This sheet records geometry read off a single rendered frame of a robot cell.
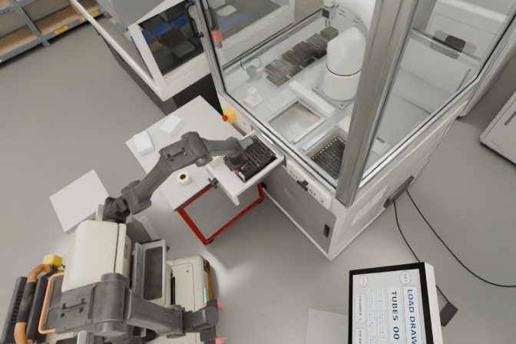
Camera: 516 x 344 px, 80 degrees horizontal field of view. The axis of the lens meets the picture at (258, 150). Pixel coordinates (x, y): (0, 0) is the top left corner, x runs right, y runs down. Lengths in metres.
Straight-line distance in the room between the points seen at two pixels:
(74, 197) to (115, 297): 1.39
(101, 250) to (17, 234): 2.21
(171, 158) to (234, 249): 1.53
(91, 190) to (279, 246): 1.30
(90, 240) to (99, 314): 0.42
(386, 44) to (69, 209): 1.80
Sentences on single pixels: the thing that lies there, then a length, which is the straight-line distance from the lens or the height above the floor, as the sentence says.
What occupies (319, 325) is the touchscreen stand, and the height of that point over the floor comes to 0.03.
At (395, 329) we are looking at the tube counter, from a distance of 1.19.
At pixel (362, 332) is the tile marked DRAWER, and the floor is 1.01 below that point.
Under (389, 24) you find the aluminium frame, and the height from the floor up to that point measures 1.84.
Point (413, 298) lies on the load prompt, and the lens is 1.16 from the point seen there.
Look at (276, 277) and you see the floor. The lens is 2.31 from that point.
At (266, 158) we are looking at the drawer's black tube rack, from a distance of 1.62.
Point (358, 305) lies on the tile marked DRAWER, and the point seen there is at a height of 1.00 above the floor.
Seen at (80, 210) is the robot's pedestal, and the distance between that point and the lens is 2.02.
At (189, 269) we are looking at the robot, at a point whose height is 0.28.
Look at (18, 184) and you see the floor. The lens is 3.59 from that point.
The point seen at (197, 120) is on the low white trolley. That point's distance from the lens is 2.05.
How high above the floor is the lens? 2.25
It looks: 55 degrees down
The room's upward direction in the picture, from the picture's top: 11 degrees counter-clockwise
